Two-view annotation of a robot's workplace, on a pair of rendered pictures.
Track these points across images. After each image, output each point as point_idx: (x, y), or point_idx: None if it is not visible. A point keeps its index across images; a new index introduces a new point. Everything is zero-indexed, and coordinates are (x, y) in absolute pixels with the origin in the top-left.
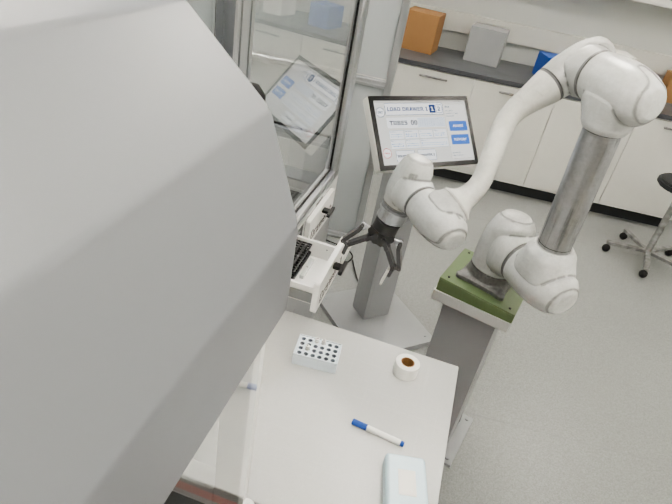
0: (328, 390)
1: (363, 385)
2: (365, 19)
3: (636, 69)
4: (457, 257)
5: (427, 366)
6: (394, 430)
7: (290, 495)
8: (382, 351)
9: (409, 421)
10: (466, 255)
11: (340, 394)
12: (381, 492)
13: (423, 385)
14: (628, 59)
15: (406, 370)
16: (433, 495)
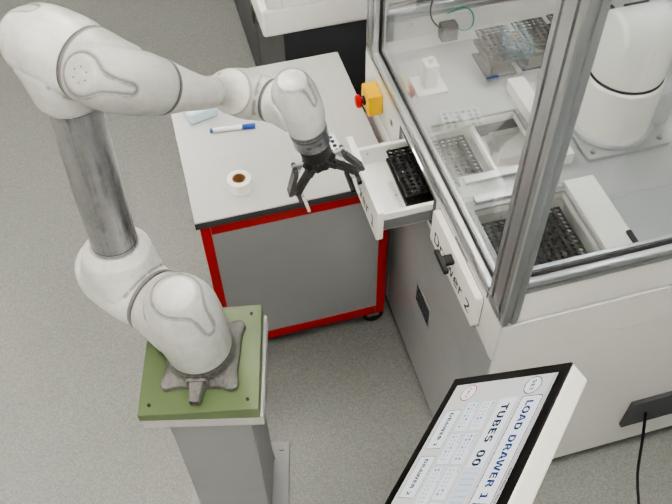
0: (288, 138)
1: (266, 157)
2: (549, 124)
3: (42, 3)
4: (258, 370)
5: (223, 205)
6: (222, 139)
7: (262, 73)
8: (271, 195)
9: (214, 151)
10: (248, 388)
11: (278, 140)
12: None
13: (218, 185)
14: (51, 12)
15: (235, 170)
16: (175, 116)
